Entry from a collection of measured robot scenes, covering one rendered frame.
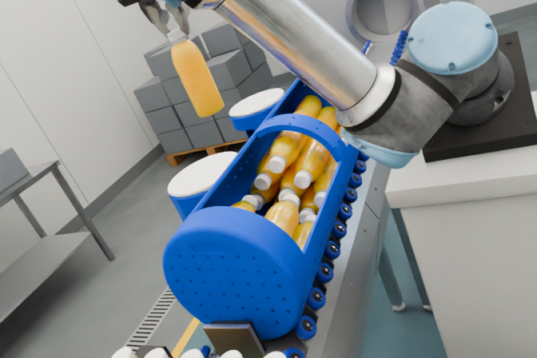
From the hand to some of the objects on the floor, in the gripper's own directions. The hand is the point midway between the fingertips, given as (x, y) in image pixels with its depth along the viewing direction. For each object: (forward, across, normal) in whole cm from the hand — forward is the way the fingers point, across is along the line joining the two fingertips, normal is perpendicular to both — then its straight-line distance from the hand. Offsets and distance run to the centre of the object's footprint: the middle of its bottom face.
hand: (176, 33), depth 105 cm
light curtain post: (+165, -47, -84) cm, 191 cm away
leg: (+159, -8, -39) cm, 164 cm away
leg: (+159, -22, -40) cm, 165 cm away
